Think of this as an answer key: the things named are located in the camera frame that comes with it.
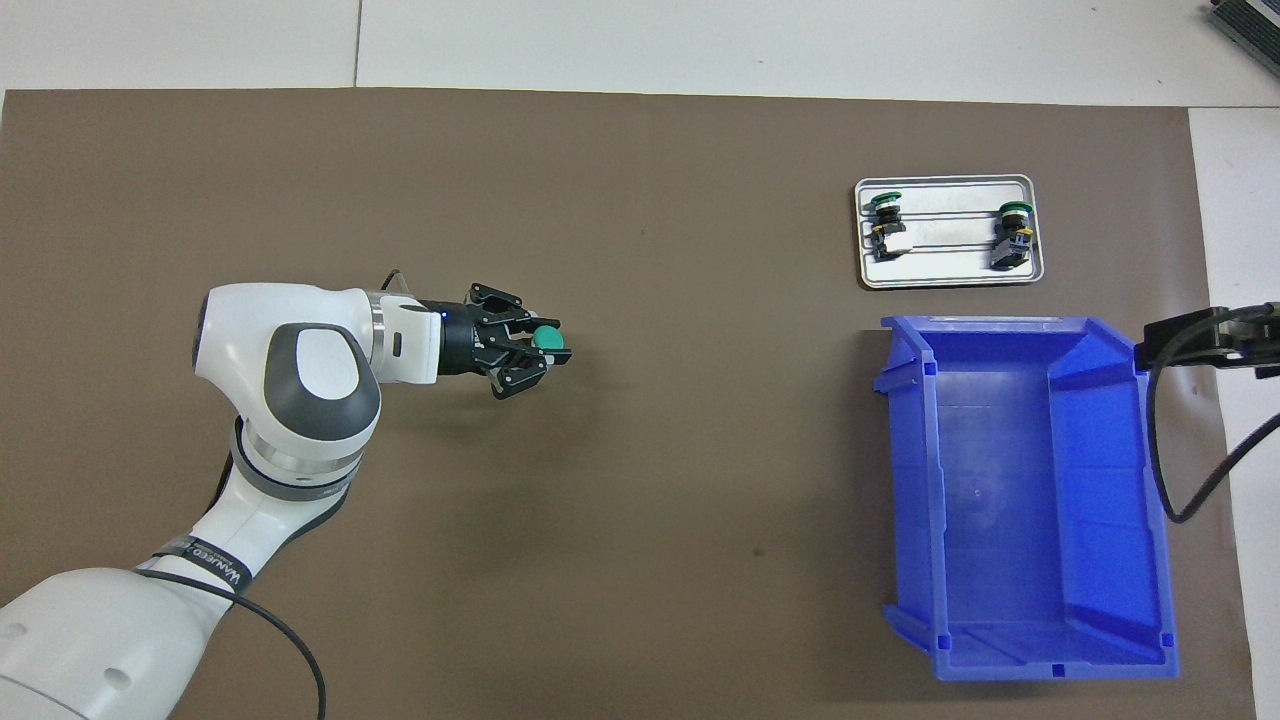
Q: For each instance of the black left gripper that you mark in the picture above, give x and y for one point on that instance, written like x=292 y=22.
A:
x=465 y=340

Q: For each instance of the green push button switch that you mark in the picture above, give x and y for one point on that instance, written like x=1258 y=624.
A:
x=1012 y=235
x=548 y=338

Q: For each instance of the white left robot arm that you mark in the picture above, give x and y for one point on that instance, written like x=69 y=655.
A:
x=290 y=370

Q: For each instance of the green push button white block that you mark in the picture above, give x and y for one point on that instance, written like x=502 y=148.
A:
x=888 y=228

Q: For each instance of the blue plastic storage bin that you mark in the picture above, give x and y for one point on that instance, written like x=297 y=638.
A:
x=1020 y=500

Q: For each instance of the brown table mat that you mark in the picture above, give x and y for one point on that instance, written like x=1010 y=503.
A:
x=700 y=200

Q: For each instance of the silver metal tray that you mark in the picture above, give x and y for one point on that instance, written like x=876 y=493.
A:
x=950 y=265

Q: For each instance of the grey ribbed device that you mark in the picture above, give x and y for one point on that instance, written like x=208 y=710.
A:
x=1250 y=25

